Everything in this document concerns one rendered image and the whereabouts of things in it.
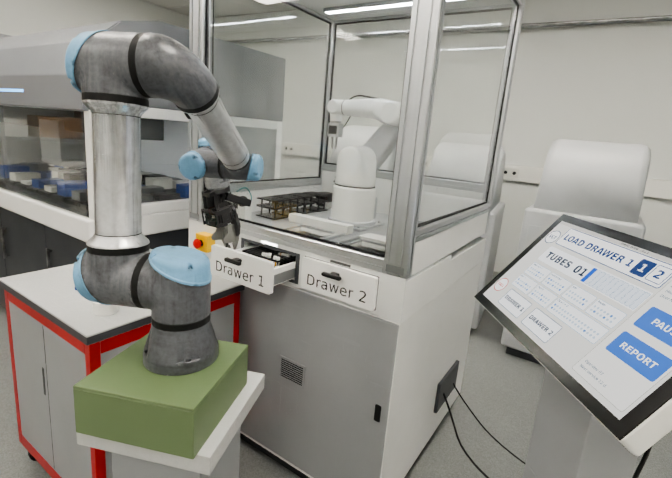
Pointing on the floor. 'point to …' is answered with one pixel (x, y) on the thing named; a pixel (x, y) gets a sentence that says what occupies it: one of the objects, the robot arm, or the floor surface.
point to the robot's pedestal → (224, 438)
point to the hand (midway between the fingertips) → (231, 243)
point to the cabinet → (351, 379)
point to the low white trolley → (75, 359)
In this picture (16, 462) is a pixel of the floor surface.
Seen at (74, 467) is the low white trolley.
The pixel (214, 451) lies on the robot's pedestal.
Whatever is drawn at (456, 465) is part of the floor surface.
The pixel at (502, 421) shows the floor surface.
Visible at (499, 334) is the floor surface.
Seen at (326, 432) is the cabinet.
